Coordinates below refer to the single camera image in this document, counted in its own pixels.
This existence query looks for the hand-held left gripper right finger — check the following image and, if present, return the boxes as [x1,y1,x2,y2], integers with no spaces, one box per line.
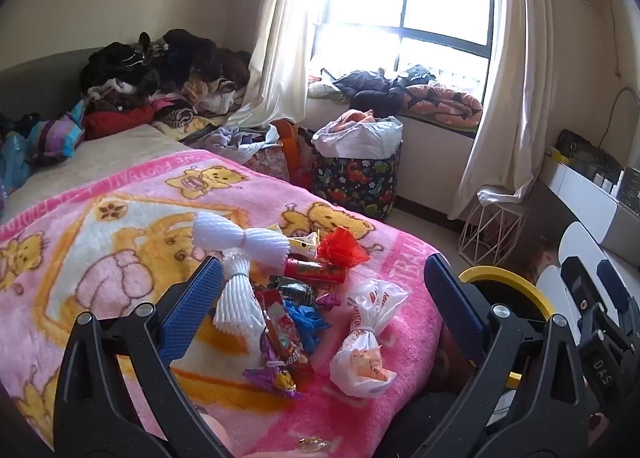
[422,253,601,458]

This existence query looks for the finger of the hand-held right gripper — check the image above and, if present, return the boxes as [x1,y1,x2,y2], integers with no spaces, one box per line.
[560,254,601,319]
[597,258,633,311]

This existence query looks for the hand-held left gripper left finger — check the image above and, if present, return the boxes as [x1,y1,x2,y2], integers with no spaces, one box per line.
[52,255,228,458]

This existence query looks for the long white foam net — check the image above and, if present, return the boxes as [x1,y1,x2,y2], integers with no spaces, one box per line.
[213,255,266,345]

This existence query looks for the yellow rimmed black bin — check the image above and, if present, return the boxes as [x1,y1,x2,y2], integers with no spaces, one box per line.
[430,265,553,394]

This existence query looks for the bow-shaped white foam net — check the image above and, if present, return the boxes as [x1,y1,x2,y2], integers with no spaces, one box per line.
[191,212,291,266]

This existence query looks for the red snack packet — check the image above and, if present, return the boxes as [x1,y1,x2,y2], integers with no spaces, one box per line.
[254,288,307,370]

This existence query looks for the dark candy wrapper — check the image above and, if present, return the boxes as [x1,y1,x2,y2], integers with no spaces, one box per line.
[267,275,316,306]

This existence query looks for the purple snack packet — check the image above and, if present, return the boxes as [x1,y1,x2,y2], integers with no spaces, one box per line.
[242,360,305,400]

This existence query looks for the knotted white plastic bag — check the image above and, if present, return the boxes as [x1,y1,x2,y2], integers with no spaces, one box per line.
[329,278,408,399]

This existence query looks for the red mesh net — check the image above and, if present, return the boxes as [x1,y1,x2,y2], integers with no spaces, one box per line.
[316,226,372,270]

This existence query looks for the purple candy wrapper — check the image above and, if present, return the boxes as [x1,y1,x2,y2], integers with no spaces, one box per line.
[312,290,342,310]

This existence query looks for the red tube packet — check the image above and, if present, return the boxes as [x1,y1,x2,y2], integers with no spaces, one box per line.
[284,258,347,285]

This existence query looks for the cardboard box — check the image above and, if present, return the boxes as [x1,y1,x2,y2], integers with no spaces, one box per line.
[525,238,558,284]

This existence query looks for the white vanity table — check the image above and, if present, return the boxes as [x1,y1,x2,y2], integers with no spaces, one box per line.
[542,158,631,244]

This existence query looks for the dark mesh container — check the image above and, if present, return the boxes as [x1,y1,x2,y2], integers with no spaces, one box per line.
[617,158,640,214]

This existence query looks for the white window seat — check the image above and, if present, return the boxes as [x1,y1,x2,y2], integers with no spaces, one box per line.
[300,98,476,219]

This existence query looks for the pink bear print blanket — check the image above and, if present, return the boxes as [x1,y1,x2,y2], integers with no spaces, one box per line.
[0,148,446,458]

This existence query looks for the dinosaur print laundry basket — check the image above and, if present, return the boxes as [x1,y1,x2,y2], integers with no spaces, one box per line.
[311,135,403,221]

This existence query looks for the floral fabric bag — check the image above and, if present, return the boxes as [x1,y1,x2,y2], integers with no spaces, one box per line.
[247,145,291,184]

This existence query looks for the lavender white garment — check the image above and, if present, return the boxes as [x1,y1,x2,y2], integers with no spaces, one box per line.
[200,125,281,164]

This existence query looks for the beige bed mattress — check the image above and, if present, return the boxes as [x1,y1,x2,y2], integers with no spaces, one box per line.
[0,123,246,219]

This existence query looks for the white bag of laundry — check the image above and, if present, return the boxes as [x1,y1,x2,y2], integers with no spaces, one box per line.
[312,109,403,159]

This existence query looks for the orange bag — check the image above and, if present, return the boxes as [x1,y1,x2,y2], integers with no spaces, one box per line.
[272,119,313,179]

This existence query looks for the orange patterned quilt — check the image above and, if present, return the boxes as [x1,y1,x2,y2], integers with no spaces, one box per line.
[400,83,483,126]

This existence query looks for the red garment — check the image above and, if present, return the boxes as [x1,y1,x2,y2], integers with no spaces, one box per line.
[82,105,156,139]

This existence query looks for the cream curtain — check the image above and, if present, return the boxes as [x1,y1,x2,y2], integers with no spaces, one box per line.
[447,0,556,219]
[227,0,346,129]

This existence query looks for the striped purple blue cloth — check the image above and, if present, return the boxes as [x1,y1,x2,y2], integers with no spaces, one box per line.
[25,100,86,161]

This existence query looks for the dark jacket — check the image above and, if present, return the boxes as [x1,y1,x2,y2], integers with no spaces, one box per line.
[332,65,446,114]

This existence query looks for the pile of dark clothes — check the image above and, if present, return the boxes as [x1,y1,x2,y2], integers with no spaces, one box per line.
[80,29,253,139]

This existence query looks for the grey headboard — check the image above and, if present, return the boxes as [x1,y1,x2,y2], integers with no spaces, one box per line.
[0,48,101,119]

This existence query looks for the white wire stool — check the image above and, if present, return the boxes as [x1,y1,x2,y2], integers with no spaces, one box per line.
[457,188,531,269]

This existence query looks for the white wall cable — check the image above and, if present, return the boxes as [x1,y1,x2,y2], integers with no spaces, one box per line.
[585,0,623,79]

